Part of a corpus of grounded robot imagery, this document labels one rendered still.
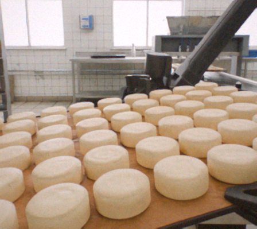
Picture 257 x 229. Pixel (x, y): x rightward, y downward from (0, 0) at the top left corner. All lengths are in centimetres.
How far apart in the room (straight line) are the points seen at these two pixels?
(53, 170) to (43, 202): 5
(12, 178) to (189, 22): 194
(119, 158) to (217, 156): 10
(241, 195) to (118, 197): 10
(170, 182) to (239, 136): 13
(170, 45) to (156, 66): 145
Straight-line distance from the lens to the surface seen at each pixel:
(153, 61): 68
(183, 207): 24
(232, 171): 26
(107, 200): 22
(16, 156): 34
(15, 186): 29
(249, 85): 162
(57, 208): 22
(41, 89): 543
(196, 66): 73
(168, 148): 29
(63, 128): 40
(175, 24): 211
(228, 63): 494
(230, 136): 34
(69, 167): 28
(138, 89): 61
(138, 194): 23
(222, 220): 175
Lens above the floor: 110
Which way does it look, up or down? 11 degrees down
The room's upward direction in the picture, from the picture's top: straight up
